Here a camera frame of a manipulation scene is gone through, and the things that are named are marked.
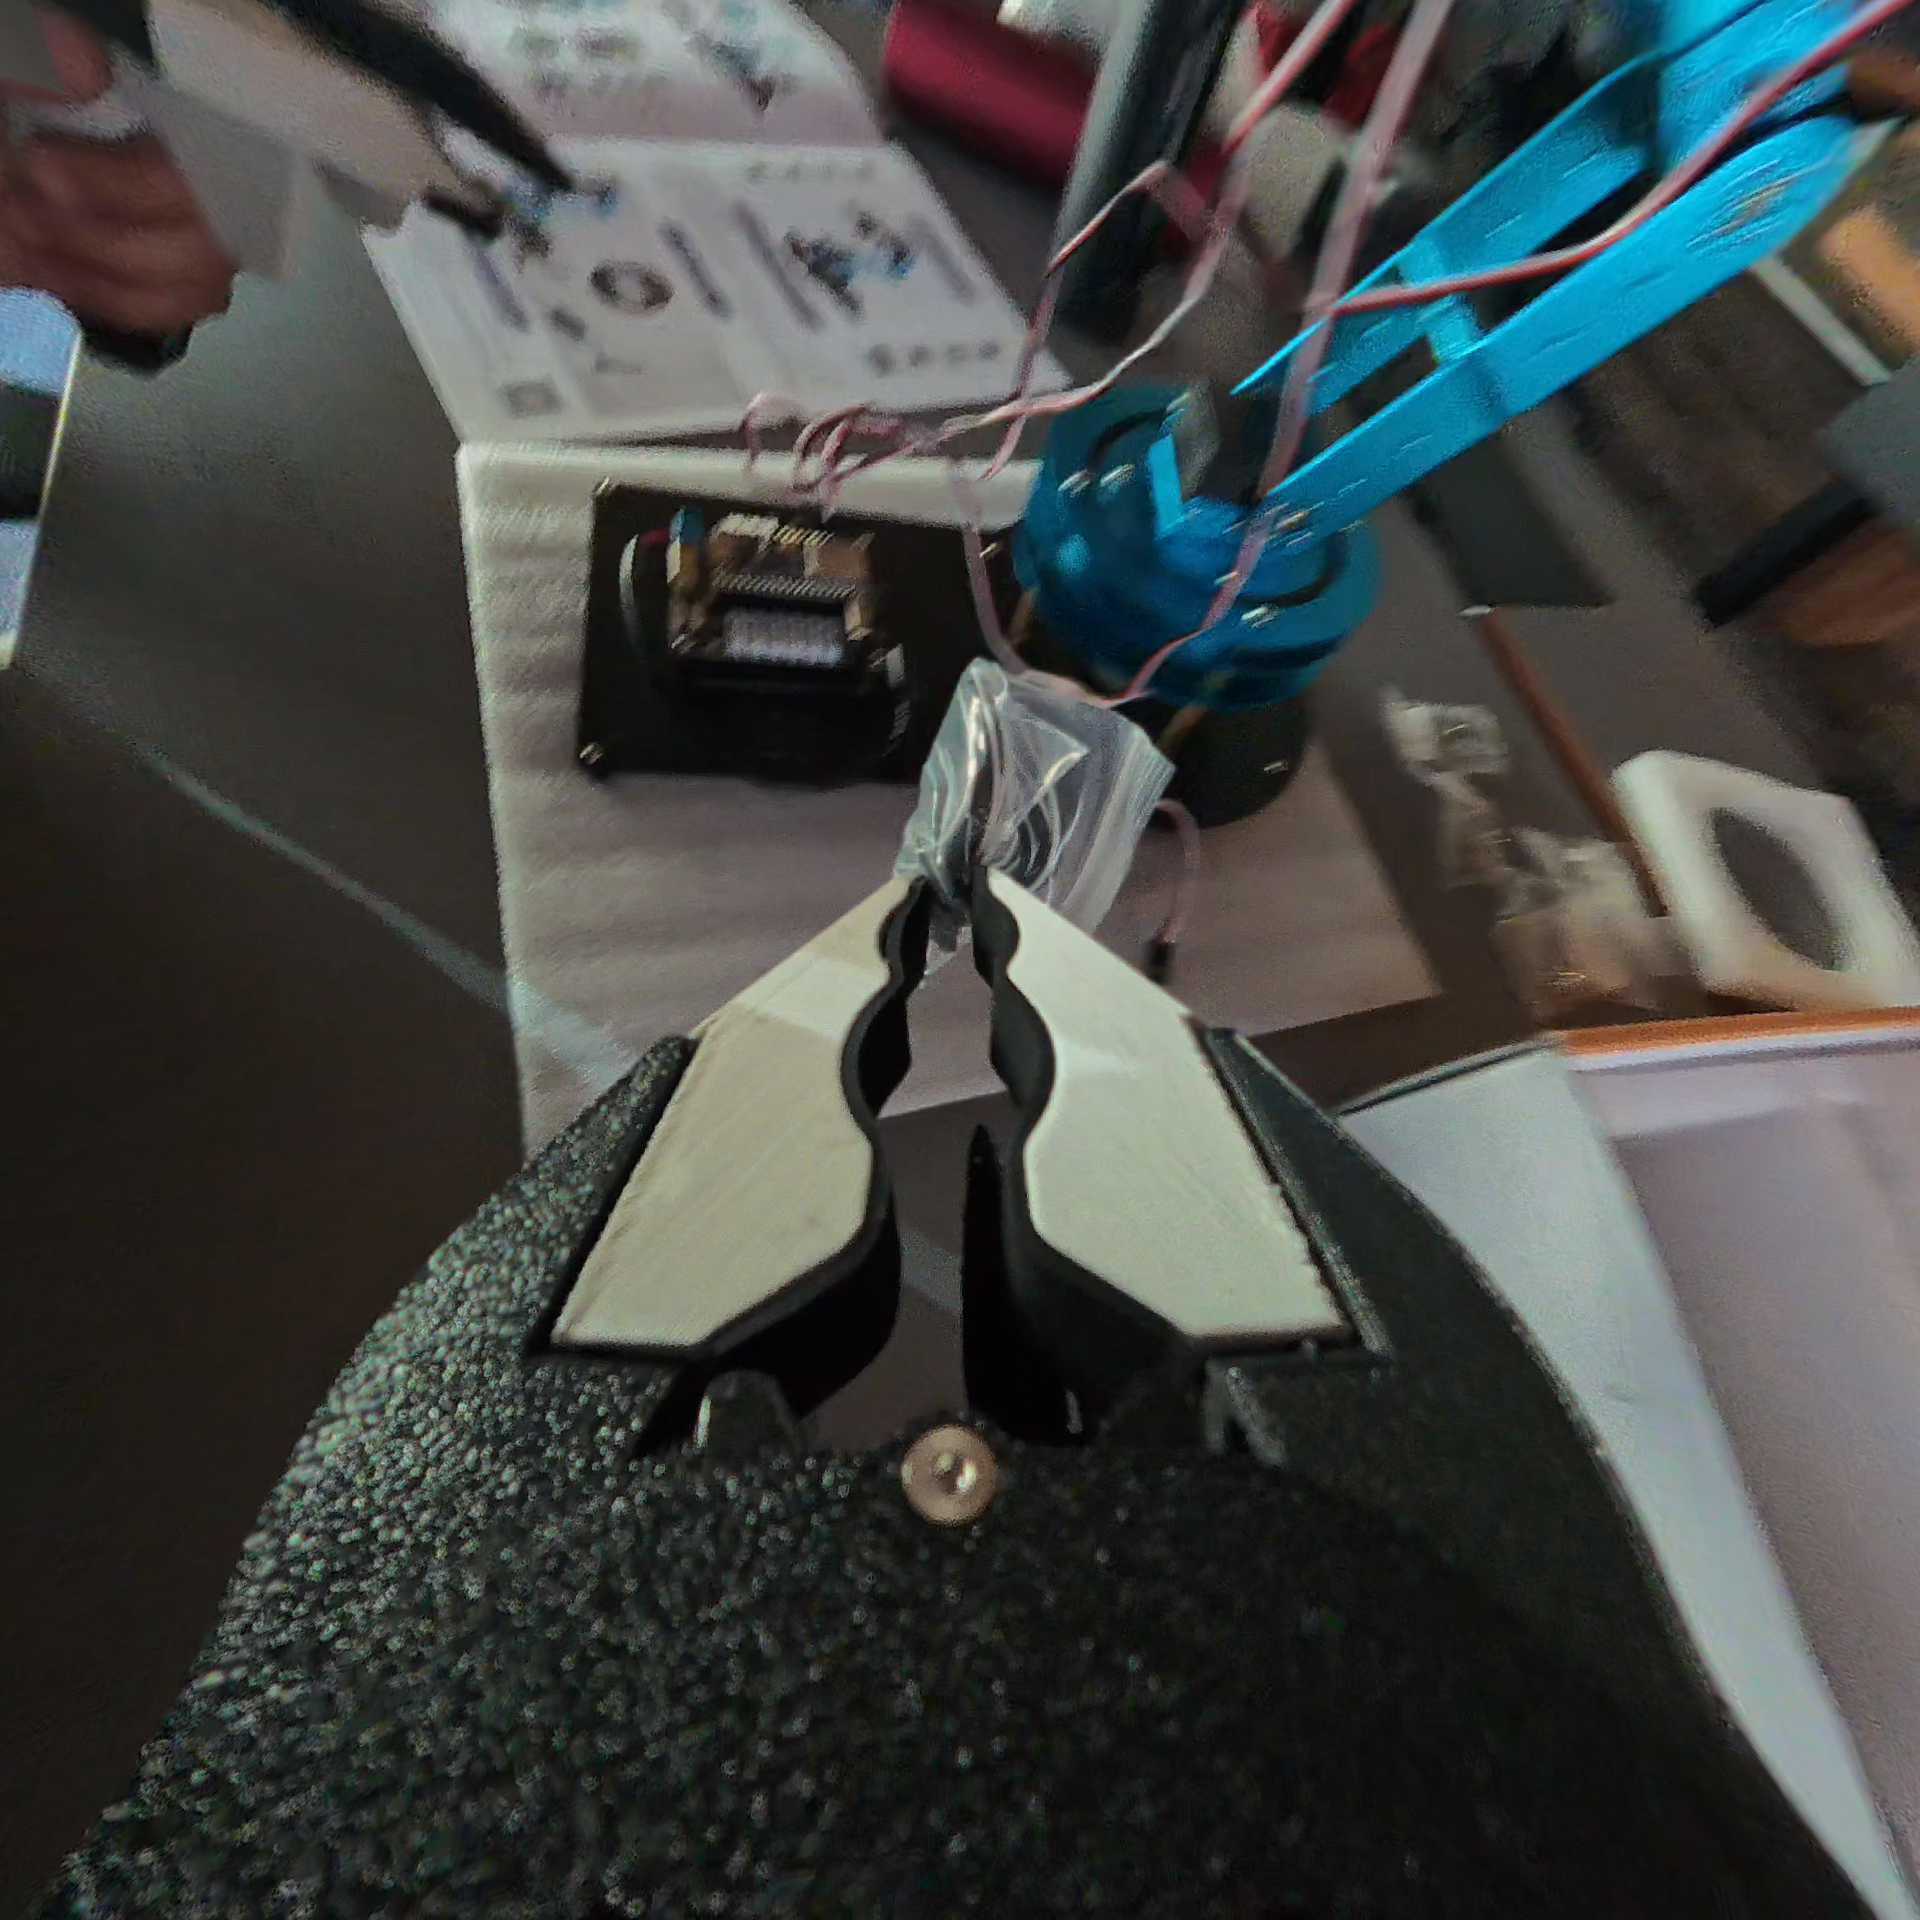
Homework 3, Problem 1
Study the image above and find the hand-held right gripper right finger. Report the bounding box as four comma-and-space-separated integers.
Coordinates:
959, 865, 1360, 1444

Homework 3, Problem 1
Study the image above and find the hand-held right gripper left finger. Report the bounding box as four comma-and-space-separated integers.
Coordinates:
547, 877, 921, 1420

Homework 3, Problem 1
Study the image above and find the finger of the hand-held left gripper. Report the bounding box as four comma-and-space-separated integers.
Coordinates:
147, 0, 513, 281
343, 0, 583, 200

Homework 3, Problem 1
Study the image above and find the small clear plastic bag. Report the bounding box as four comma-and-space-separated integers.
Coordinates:
892, 660, 1177, 951

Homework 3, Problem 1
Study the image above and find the dark desk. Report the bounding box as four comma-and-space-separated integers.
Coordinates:
0, 135, 1920, 1912

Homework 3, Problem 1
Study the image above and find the person's left hand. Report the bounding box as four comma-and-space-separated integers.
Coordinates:
0, 0, 244, 375

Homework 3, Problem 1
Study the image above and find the white foam sheet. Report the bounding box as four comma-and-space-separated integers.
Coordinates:
457, 439, 1445, 1151

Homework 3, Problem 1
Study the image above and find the printed instruction sheet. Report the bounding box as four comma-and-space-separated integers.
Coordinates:
367, 0, 1077, 445

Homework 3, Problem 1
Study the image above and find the silver flat device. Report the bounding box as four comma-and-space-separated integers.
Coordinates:
0, 287, 87, 672

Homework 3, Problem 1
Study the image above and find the clear bag of parts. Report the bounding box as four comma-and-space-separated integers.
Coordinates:
1375, 687, 1685, 1023

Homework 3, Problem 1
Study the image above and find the dark red container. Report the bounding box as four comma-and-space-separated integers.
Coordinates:
879, 0, 1116, 191

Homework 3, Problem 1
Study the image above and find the small circuit board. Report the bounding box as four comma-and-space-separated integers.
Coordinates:
656, 510, 905, 680

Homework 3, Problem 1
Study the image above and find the white cardboard box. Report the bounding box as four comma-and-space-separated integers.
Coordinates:
1333, 1007, 1920, 1920

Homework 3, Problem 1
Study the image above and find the black upright box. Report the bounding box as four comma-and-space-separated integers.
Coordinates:
1053, 0, 1251, 345

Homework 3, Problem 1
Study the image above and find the black flat plate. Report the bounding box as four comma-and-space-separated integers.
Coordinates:
1408, 447, 1615, 613

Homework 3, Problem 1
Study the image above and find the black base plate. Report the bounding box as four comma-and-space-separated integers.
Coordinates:
575, 479, 1326, 830

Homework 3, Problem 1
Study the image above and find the brown servo cable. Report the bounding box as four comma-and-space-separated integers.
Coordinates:
1475, 603, 1670, 904

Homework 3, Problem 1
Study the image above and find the white foam frame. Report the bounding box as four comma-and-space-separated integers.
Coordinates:
1609, 749, 1920, 1013

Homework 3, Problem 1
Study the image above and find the red white servo wire bundle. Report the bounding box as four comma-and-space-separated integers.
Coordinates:
743, 0, 1501, 504

